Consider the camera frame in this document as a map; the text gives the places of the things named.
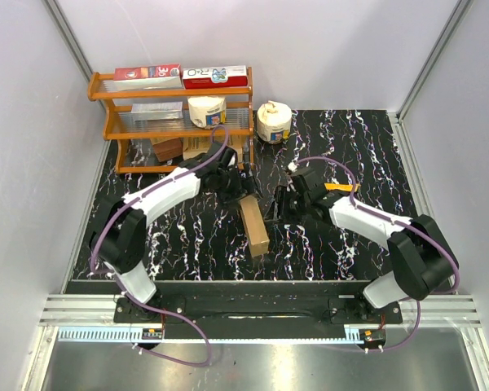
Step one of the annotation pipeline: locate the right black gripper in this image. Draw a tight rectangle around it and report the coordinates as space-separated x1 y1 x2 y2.
262 185 311 226

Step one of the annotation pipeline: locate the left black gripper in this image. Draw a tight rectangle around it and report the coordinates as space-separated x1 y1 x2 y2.
215 163 263 211

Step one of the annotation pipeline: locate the yellow utility knife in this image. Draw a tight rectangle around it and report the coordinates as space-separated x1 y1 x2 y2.
325 183 360 192

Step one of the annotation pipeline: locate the brown cardboard express box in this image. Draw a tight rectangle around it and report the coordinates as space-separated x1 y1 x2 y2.
239 195 270 257

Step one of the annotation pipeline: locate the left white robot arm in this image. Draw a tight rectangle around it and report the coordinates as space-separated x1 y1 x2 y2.
86 142 260 322

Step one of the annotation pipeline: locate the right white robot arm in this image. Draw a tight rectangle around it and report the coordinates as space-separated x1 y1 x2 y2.
267 167 459 323

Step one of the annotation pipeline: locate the right small cardboard box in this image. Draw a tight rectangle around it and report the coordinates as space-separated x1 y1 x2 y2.
227 135 243 155

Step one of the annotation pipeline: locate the small cardboard box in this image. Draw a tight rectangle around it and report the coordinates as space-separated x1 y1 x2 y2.
183 137 211 160
227 135 243 155

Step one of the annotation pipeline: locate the middle small cardboard box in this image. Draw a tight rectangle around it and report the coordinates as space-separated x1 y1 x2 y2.
183 137 211 160

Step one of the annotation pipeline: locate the dark brown small box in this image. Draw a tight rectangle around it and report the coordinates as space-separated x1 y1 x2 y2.
150 138 183 163

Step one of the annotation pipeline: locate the red white toothpaste box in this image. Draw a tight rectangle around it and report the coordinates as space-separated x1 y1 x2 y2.
183 65 248 89

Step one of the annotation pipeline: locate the red silver toothpaste box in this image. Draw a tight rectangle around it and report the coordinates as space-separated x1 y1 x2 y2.
112 64 183 91

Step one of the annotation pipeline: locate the toilet paper roll on shelf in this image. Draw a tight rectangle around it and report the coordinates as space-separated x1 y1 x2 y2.
187 96 227 130

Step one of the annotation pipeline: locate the toilet paper roll on table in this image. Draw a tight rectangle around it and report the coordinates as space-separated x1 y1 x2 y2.
257 100 293 144

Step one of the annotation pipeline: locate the orange wooden shelf rack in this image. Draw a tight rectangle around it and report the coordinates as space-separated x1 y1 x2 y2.
87 66 255 174

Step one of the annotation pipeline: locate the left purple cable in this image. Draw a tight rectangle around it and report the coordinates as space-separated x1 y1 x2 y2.
90 125 231 367

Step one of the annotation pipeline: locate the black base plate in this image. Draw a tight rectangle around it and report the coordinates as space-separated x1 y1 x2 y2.
113 281 403 343

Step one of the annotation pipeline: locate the aluminium frame rail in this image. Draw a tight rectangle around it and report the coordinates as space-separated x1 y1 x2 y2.
39 295 482 328

